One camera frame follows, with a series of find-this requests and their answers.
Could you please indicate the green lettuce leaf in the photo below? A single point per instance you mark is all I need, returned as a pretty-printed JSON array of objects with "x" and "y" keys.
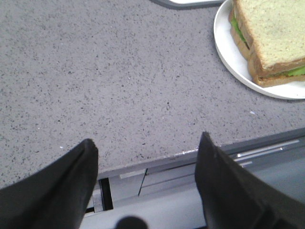
[{"x": 251, "y": 63}]

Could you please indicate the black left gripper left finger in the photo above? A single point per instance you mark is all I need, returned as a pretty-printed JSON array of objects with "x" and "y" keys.
[{"x": 54, "y": 198}]

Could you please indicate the white round plate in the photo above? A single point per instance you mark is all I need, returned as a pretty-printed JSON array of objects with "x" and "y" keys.
[{"x": 237, "y": 64}]

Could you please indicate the toasted bread slice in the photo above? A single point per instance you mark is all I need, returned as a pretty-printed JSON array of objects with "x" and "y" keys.
[
  {"x": 275, "y": 32},
  {"x": 297, "y": 74}
]

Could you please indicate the white cutting board grey rim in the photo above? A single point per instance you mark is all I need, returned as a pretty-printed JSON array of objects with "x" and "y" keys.
[{"x": 187, "y": 4}]

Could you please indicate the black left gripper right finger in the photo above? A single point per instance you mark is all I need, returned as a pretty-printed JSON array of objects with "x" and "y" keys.
[{"x": 233, "y": 198}]

